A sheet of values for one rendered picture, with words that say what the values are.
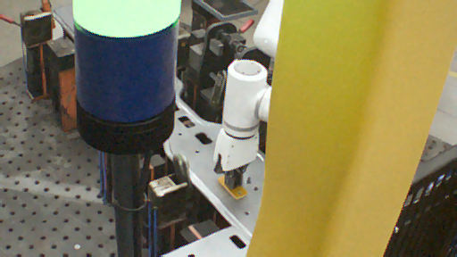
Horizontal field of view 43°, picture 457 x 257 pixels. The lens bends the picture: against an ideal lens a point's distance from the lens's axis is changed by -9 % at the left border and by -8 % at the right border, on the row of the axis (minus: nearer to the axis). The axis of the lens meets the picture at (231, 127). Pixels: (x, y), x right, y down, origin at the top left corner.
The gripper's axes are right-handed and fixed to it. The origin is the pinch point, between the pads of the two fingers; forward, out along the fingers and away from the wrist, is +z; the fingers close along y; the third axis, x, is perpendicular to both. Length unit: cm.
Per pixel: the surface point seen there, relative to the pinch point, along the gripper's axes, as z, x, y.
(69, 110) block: 23, -76, 13
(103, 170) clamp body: 20.5, -38.7, 17.3
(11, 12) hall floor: 104, -321, -34
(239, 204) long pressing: 3.5, 5.6, 1.8
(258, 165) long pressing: 3.5, -3.9, -11.2
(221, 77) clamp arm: -5.4, -32.0, -18.2
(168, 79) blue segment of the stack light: -80, 59, 57
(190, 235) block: 5.5, 6.8, 16.6
